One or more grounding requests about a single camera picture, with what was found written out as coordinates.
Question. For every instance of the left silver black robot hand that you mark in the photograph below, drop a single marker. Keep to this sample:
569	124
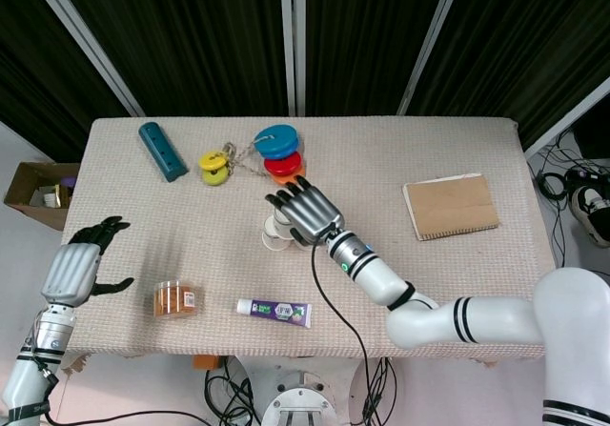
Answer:
71	269

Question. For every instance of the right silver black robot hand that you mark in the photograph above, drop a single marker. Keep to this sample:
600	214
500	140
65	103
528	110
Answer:
312	211

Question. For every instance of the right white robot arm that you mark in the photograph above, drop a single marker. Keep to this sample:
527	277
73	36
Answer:
476	321

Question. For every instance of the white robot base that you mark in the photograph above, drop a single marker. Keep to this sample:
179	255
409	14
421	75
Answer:
300	397

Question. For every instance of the orange wooden disc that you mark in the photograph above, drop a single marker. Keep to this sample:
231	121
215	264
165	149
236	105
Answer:
281	178

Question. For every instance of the red wooden disc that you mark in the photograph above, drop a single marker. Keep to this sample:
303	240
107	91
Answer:
283	166

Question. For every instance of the blue wooden disc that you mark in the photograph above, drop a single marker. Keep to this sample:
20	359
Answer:
293	149

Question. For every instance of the brown cardboard box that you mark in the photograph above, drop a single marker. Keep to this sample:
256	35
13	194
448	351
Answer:
24	207

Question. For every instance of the green wooden disc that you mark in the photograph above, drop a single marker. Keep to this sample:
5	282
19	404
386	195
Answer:
214	178

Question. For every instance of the beige woven tablecloth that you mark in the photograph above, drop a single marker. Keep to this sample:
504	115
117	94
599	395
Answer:
214	245

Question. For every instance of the purple toothpaste tube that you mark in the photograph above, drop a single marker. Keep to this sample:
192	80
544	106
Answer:
281	312

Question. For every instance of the clear tub of rubber bands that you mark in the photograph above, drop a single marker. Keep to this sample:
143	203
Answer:
175	299

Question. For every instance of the small yellow green discs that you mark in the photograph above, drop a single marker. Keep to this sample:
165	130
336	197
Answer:
212	160

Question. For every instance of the brown spiral notebook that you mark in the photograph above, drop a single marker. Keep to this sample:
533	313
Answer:
453	207

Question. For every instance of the teal plastic block with holes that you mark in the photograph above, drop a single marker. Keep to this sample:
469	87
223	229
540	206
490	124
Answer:
162	152

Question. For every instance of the small orange box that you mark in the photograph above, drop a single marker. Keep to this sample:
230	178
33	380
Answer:
205	362

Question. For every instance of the black curtain panel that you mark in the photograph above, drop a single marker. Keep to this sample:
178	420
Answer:
362	40
190	40
524	40
38	73

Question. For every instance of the black and white shoe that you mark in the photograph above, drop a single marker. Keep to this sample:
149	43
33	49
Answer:
591	216

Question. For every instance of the grey aluminium frame post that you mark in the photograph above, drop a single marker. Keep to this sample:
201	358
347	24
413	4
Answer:
431	40
572	118
286	40
88	40

